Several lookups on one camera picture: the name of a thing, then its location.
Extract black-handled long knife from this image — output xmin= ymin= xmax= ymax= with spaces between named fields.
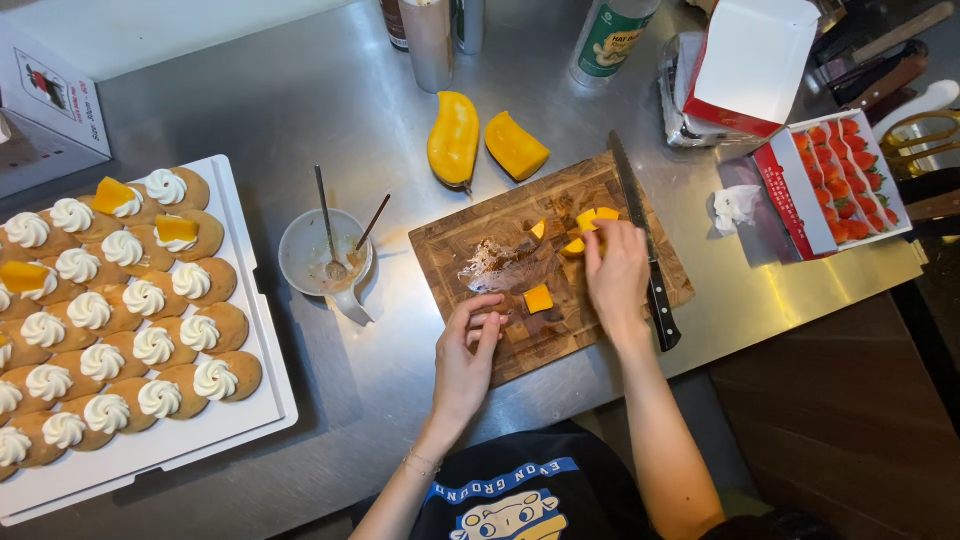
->
xmin=607 ymin=129 xmax=683 ymax=353

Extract metal spoon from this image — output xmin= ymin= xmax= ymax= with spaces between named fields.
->
xmin=313 ymin=165 xmax=348 ymax=283

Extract person's left hand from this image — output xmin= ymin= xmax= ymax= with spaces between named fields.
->
xmin=431 ymin=294 xmax=510 ymax=423

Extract crumpled clear plastic wrap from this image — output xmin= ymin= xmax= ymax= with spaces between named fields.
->
xmin=458 ymin=238 xmax=543 ymax=294

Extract person's black printed shirt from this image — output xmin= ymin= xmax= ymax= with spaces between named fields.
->
xmin=408 ymin=420 xmax=663 ymax=540

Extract clear bottle with green label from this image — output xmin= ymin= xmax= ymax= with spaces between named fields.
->
xmin=568 ymin=0 xmax=663 ymax=90

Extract light wooden-handled knife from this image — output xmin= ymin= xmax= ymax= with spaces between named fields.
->
xmin=850 ymin=1 xmax=956 ymax=66

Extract white bowl with handle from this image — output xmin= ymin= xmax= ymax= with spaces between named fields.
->
xmin=278 ymin=207 xmax=375 ymax=328

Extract rows of red strawberries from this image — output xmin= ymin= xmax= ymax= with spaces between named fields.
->
xmin=791 ymin=117 xmax=901 ymax=246

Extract gold scissors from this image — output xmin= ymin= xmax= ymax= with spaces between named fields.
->
xmin=880 ymin=110 xmax=960 ymax=179

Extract open white and red box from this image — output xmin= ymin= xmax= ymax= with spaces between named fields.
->
xmin=681 ymin=0 xmax=823 ymax=139

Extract group of cream-topped pastries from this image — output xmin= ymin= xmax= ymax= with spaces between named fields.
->
xmin=0 ymin=166 xmax=264 ymax=483

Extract steel cylinder shaker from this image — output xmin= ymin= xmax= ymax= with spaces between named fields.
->
xmin=398 ymin=0 xmax=456 ymax=95

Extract thin brown stick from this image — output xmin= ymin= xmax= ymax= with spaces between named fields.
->
xmin=354 ymin=193 xmax=393 ymax=252

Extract white-handled tool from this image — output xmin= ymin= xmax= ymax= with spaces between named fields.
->
xmin=870 ymin=79 xmax=960 ymax=144

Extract crumpled white tissue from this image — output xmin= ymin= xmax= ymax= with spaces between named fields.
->
xmin=711 ymin=184 xmax=763 ymax=235

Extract person's right hand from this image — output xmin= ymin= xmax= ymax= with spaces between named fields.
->
xmin=583 ymin=219 xmax=652 ymax=343

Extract thin wrist bracelet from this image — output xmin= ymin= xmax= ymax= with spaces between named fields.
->
xmin=402 ymin=447 xmax=444 ymax=478

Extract dark-handled knife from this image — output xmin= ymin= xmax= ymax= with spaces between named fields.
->
xmin=829 ymin=40 xmax=930 ymax=108

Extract wooden cutting board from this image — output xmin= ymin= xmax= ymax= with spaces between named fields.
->
xmin=408 ymin=152 xmax=696 ymax=389

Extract dark brown bottle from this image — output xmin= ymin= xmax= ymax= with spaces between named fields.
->
xmin=378 ymin=0 xmax=411 ymax=53

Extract short yellow mango chunk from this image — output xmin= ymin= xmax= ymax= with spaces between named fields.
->
xmin=484 ymin=111 xmax=552 ymax=183

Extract long yellow mango half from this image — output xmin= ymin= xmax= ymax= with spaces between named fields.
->
xmin=426 ymin=91 xmax=481 ymax=195

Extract yellow mango slice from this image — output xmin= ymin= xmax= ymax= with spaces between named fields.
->
xmin=154 ymin=214 xmax=201 ymax=246
xmin=90 ymin=176 xmax=138 ymax=216
xmin=0 ymin=260 xmax=51 ymax=294

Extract silver slim bottle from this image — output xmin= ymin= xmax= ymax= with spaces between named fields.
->
xmin=453 ymin=0 xmax=487 ymax=57

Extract white printed cardboard box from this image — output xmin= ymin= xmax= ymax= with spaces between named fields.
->
xmin=0 ymin=21 xmax=113 ymax=201

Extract red and white strawberry box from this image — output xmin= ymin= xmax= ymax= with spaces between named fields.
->
xmin=751 ymin=108 xmax=915 ymax=262

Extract white plastic tray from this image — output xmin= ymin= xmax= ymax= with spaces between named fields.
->
xmin=0 ymin=154 xmax=300 ymax=528

